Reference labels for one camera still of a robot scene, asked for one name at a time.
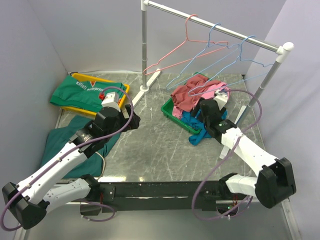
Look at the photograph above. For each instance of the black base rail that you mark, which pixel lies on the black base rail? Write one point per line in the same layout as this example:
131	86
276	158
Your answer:
168	195

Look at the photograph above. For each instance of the pink wire hanger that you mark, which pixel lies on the pink wire hanger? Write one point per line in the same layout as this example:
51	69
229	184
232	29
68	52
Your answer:
186	40

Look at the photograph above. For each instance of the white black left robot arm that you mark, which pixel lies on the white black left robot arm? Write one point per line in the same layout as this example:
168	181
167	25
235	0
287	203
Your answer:
31	199

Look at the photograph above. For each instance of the green plastic tray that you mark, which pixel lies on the green plastic tray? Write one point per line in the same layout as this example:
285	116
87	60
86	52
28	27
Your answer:
167	112

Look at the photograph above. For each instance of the teal blue t shirt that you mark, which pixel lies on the teal blue t shirt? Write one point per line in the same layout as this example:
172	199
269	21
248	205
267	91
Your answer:
193	122

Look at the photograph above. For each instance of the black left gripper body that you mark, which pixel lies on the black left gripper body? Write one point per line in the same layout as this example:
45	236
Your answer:
121	120

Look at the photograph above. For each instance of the green printed t shirt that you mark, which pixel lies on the green printed t shirt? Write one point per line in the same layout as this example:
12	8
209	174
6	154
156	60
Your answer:
81	94

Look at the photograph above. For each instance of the blue wire hanger right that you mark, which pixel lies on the blue wire hanger right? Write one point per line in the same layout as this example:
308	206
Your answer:
239	58

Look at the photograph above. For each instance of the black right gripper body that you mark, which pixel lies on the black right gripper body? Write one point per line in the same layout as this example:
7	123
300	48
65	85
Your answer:
201	117

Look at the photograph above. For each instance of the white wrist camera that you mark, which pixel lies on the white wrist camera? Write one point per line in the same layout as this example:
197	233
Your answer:
221	98
110	100

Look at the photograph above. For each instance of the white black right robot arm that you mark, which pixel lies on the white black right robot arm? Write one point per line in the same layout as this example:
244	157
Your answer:
274	179

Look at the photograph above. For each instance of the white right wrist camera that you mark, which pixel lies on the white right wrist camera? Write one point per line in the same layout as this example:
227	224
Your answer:
221	98

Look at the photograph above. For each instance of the dark green shorts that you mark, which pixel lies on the dark green shorts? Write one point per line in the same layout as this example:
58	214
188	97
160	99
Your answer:
57	138

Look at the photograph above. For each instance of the blue wire hanger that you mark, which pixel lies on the blue wire hanger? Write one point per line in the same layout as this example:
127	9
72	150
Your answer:
239	58
209	44

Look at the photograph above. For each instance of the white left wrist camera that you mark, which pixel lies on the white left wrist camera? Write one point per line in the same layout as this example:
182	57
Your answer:
110	100

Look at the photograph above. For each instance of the silver white clothes rack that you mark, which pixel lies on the silver white clothes rack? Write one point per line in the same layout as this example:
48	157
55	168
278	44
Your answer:
282	52

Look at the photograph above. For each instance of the maroon t shirt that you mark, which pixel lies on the maroon t shirt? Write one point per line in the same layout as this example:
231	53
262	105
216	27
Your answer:
197	80

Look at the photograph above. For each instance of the yellow plastic tray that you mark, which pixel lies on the yellow plastic tray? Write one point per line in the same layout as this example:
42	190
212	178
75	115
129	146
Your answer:
82	77

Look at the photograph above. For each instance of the blue wire hanger middle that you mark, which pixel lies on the blue wire hanger middle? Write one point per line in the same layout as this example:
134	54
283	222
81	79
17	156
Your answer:
209	44

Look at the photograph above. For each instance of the pink t shirt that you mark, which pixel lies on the pink t shirt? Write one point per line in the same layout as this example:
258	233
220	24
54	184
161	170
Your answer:
183	102

